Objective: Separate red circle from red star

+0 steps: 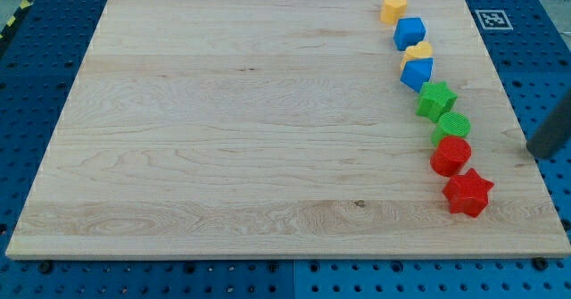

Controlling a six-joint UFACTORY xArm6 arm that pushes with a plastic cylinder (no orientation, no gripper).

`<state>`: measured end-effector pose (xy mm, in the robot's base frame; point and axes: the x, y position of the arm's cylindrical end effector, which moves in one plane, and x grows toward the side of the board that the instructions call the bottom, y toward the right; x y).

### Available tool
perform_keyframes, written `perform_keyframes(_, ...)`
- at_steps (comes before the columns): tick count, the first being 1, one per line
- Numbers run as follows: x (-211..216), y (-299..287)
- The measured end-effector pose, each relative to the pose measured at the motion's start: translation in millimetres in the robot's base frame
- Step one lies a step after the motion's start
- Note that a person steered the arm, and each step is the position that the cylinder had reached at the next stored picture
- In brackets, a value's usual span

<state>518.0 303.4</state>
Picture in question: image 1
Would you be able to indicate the blue cube block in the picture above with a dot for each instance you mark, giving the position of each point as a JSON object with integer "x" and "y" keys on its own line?
{"x": 409, "y": 31}

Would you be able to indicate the yellow hexagon block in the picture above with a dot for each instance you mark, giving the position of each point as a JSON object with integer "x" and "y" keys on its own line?
{"x": 392, "y": 11}

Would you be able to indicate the red star block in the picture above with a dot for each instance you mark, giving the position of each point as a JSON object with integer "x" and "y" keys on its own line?
{"x": 468, "y": 193}

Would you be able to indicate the white fiducial marker tag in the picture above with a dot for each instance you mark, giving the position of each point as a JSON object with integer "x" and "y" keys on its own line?
{"x": 492, "y": 19}

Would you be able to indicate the yellow heart block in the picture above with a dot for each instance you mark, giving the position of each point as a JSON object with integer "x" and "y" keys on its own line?
{"x": 421, "y": 50}

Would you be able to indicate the wooden board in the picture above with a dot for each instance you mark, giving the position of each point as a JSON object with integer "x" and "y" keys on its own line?
{"x": 276, "y": 129}

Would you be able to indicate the red cylinder block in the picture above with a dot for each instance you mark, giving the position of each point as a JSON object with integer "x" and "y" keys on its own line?
{"x": 450, "y": 156}

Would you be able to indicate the green star block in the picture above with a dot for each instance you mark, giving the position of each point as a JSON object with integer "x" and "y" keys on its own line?
{"x": 434, "y": 100}

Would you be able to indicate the blue triangle block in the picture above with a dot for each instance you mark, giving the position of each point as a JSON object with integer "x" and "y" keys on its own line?
{"x": 416, "y": 73}

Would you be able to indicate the green cylinder block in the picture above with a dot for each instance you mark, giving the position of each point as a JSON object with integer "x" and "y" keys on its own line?
{"x": 450, "y": 124}

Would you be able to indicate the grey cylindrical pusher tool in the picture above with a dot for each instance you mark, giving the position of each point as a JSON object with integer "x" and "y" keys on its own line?
{"x": 549, "y": 138}

